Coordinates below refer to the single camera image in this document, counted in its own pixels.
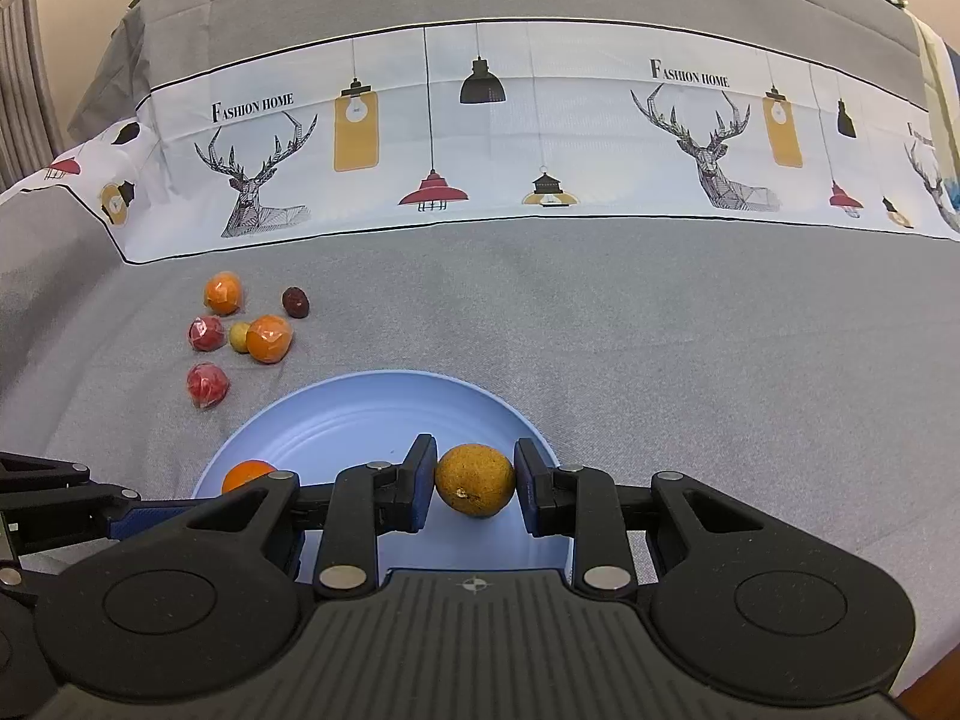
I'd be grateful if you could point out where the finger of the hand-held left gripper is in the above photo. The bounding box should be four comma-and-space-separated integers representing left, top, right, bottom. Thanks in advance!
0, 566, 46, 616
0, 452, 197, 565

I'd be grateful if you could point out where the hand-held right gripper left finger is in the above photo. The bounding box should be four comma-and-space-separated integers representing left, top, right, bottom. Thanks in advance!
184, 433, 438, 601

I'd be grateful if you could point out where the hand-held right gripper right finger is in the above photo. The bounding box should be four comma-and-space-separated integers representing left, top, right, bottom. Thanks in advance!
514, 437, 758, 601

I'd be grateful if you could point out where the yellow-brown round fruit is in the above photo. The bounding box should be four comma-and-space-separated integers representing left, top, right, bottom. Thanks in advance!
434, 444, 517, 520

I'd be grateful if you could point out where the blue round plate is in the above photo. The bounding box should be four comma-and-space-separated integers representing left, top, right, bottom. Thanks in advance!
191, 370, 575, 586

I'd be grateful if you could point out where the bare orange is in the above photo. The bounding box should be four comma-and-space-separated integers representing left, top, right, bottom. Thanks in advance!
222, 460, 278, 494

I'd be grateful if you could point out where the plastic-wrapped red fruit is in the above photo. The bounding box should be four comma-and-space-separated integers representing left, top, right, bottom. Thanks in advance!
187, 315, 227, 353
186, 362, 230, 411

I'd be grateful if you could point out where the grey printed bedsheet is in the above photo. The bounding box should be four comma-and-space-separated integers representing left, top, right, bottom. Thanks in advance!
0, 0, 960, 720

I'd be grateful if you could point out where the plastic-wrapped orange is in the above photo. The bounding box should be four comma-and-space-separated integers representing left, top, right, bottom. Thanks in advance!
204, 272, 246, 316
245, 313, 295, 365

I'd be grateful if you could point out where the grey curtain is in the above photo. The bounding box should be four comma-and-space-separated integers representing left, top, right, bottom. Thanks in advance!
0, 0, 65, 192

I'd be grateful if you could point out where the beige and blue cloth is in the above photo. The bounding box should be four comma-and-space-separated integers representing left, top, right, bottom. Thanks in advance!
913, 13, 960, 230

